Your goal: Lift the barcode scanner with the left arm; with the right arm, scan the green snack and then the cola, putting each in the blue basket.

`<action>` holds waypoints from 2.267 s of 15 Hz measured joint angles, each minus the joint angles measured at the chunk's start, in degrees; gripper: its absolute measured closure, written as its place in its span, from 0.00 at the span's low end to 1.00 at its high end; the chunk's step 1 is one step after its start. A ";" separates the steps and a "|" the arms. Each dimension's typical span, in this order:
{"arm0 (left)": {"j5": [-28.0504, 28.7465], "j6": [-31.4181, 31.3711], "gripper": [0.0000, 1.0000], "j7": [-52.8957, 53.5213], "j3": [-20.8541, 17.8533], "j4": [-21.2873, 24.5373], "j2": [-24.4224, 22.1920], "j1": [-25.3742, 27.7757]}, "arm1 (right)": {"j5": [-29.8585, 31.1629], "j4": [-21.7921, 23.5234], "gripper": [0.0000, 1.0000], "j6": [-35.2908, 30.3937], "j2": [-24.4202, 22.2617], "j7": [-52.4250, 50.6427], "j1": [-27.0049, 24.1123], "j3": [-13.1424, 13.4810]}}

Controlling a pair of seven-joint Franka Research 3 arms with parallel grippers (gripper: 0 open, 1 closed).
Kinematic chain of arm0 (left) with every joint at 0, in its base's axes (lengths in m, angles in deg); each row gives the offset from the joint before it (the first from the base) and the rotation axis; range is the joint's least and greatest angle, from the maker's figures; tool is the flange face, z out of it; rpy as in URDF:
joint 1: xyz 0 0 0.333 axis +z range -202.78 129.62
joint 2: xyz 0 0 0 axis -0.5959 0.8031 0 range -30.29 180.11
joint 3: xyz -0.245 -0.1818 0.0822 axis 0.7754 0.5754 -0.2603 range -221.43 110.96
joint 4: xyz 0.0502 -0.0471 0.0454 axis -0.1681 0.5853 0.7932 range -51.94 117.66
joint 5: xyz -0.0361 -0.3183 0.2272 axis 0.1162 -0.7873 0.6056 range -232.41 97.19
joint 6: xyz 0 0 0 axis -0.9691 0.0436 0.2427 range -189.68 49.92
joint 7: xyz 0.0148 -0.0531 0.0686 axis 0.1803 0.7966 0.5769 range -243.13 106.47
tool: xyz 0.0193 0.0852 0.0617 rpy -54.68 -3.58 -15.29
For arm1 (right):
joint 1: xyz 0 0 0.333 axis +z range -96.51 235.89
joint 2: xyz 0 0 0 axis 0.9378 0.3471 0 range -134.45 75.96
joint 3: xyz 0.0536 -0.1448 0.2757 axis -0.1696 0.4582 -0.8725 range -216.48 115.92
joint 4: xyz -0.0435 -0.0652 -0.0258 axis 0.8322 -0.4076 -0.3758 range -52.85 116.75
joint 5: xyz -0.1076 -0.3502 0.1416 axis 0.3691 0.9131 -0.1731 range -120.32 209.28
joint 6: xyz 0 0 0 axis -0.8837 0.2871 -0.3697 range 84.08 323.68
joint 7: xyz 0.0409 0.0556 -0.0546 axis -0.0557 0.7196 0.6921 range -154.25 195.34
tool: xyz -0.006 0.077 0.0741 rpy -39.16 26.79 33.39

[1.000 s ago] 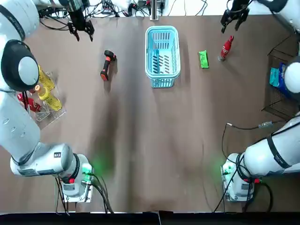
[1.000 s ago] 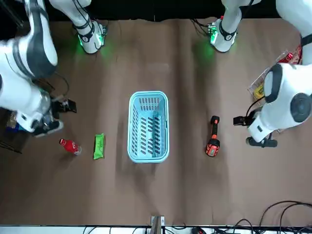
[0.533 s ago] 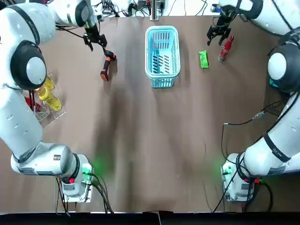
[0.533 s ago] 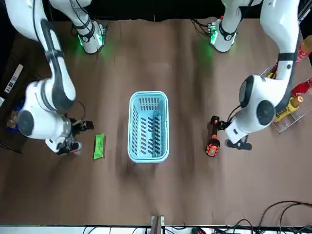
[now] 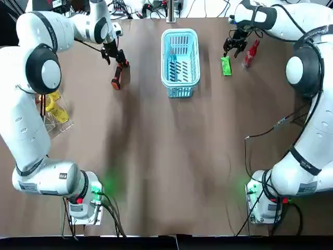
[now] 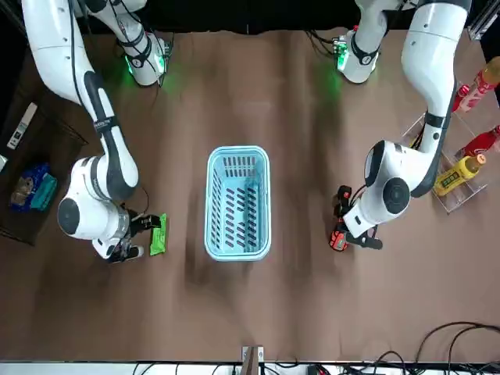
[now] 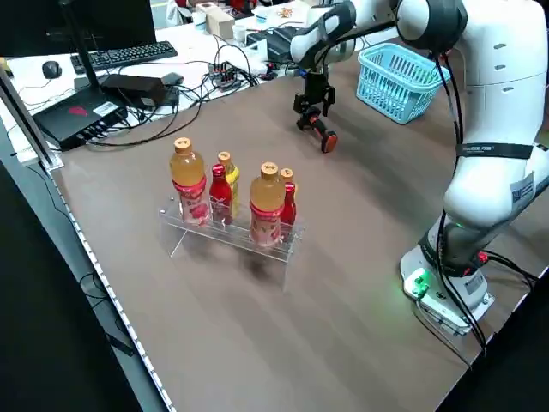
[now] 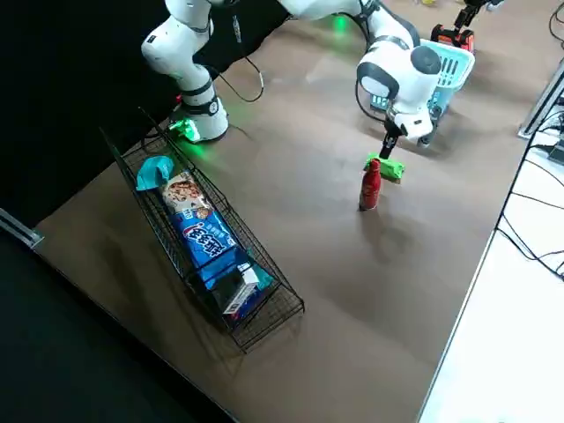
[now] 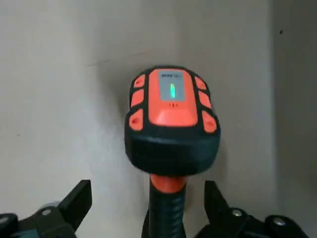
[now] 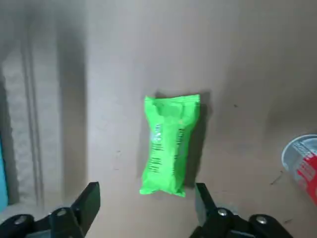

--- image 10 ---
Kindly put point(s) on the green snack packet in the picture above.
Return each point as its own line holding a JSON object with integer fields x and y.
{"x": 168, "y": 148}

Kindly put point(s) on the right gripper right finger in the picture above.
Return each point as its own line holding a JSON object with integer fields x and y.
{"x": 210, "y": 220}

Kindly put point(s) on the light blue plastic basket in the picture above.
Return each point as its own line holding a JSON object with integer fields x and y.
{"x": 2, "y": 173}

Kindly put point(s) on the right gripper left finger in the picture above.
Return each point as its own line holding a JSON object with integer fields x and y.
{"x": 81, "y": 213}

